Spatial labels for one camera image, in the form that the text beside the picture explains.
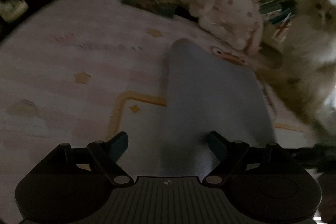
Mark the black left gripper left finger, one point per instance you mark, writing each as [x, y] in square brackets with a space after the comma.
[95, 164]

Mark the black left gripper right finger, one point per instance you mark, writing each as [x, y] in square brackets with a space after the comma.
[235, 156]

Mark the pink knitted garment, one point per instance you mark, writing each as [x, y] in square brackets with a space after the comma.
[204, 94]

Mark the pink cartoon table mat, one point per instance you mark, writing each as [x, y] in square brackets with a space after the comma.
[85, 70]

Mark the fluffy brown white cat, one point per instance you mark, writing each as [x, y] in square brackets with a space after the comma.
[305, 80]

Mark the pink plush bunny toy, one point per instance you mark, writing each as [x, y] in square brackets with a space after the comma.
[235, 22]

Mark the tape roll at edge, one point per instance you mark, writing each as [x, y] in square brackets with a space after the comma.
[11, 10]

